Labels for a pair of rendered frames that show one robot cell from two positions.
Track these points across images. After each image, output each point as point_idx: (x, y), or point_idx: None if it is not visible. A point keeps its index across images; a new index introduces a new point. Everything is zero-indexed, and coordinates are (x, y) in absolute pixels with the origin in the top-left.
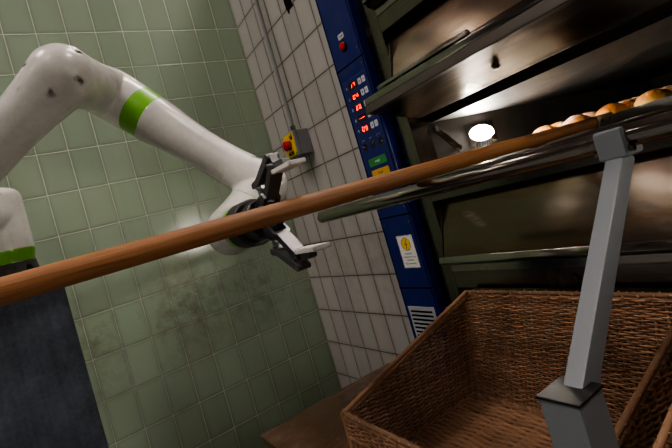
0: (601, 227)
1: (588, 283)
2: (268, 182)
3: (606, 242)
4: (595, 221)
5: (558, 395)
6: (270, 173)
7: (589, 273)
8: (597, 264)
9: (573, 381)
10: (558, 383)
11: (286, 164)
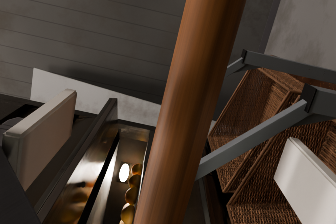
0: (218, 150)
1: (251, 132)
2: (11, 184)
3: (227, 143)
4: (215, 155)
5: (309, 91)
6: (0, 151)
7: (245, 136)
8: (240, 137)
9: (302, 102)
10: (308, 104)
11: (66, 93)
